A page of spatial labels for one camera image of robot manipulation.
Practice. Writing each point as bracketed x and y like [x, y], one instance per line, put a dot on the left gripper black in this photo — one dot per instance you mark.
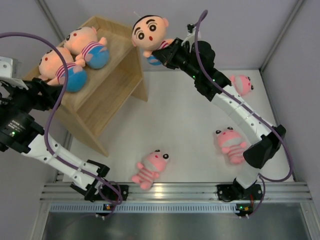
[49, 94]

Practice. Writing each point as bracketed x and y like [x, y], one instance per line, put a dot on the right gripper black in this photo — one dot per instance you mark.
[167, 55]

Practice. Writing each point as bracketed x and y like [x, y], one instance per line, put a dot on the boy plush doll blue pants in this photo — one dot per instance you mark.
[52, 71]

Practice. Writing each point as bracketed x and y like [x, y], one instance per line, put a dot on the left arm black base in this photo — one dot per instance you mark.
[113, 196]

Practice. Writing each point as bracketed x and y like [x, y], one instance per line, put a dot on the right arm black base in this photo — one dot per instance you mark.
[235, 192]

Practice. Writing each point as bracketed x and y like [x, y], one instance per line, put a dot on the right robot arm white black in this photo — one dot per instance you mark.
[197, 61]

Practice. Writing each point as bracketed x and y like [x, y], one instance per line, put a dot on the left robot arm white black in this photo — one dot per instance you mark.
[20, 132]

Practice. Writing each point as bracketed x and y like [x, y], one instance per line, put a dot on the wooden two-tier shelf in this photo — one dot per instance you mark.
[86, 114]

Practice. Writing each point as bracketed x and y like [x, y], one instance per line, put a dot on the pink striped plush far right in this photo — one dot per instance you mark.
[242, 84]

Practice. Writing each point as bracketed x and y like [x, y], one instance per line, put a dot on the pink striped plush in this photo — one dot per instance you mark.
[242, 84]
[232, 144]
[150, 168]

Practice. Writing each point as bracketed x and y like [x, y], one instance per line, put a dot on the pink striped plush front centre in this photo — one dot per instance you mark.
[150, 168]

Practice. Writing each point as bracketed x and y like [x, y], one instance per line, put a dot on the pink striped plush right middle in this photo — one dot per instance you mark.
[232, 144]

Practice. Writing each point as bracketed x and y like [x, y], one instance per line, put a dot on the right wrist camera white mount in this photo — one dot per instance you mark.
[191, 33]

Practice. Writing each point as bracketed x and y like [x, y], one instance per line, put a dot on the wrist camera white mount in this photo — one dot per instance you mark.
[9, 72]
[191, 33]

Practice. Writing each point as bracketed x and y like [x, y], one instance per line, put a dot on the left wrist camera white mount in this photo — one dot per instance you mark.
[9, 72]

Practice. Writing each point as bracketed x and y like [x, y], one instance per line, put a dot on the aluminium mounting rail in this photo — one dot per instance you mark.
[283, 192]

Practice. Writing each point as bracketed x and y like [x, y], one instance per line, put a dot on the white slotted cable duct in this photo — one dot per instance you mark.
[144, 208]

